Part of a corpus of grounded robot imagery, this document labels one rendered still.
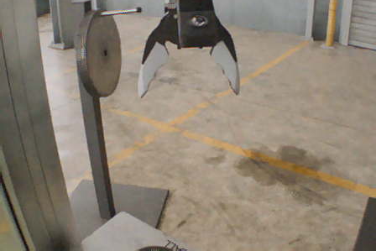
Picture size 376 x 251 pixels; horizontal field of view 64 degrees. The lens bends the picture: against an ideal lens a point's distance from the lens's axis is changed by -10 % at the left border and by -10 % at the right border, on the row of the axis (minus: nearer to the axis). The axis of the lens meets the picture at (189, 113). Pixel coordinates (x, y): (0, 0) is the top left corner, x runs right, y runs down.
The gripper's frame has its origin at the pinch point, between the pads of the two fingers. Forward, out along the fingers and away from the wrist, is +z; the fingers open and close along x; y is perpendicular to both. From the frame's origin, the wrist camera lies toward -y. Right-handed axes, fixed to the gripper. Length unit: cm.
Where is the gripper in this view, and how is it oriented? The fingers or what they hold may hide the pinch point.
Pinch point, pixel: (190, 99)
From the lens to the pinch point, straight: 51.0
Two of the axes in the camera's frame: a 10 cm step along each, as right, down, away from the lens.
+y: -0.8, -4.2, 9.1
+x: -10.0, 0.3, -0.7
